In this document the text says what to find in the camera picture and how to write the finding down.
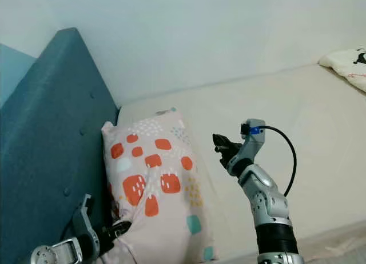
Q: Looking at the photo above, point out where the pink pillow with orange patches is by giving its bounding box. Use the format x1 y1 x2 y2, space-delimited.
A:
102 108 220 264

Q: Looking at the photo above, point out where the cream cartoon print blanket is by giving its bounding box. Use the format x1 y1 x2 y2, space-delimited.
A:
319 48 366 93

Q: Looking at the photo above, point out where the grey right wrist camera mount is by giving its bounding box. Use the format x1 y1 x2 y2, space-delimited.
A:
240 119 266 162

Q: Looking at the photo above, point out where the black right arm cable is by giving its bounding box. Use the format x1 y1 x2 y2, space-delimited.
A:
257 125 298 197

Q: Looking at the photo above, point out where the teal upholstered bed frame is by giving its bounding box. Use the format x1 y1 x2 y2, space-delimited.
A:
0 28 121 264

